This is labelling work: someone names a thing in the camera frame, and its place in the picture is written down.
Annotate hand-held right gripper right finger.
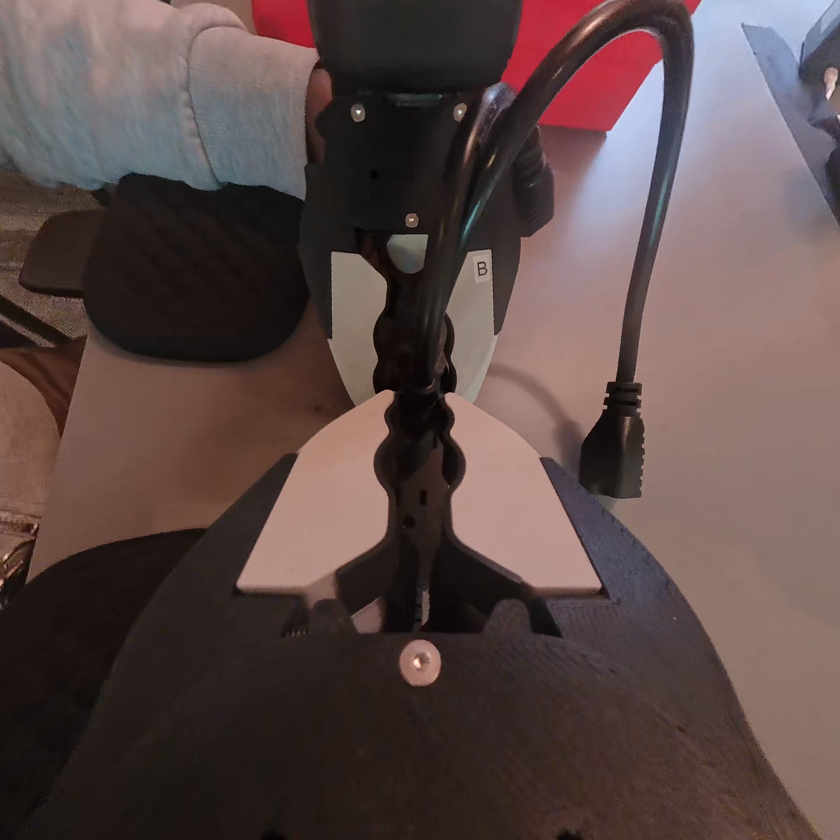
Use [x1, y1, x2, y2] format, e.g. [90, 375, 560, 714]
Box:
[433, 392, 602, 598]

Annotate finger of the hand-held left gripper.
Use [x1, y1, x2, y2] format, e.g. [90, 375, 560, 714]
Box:
[441, 246, 503, 406]
[327, 248, 395, 409]

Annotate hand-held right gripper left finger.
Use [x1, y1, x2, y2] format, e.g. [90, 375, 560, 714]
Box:
[236, 390, 421, 601]

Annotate black power cord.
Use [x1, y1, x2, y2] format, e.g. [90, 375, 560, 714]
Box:
[374, 0, 695, 503]

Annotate person's left forearm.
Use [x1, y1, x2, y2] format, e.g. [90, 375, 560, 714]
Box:
[0, 0, 322, 198]

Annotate person's left hand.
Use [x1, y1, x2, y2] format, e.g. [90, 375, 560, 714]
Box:
[305, 64, 333, 165]

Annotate black chair armrest pad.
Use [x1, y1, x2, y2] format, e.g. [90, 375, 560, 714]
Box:
[82, 172, 309, 363]

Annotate large red plastic bin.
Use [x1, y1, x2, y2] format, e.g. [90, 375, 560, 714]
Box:
[252, 0, 667, 132]

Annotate grey battery charger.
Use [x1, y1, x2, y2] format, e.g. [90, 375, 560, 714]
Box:
[797, 0, 840, 142]

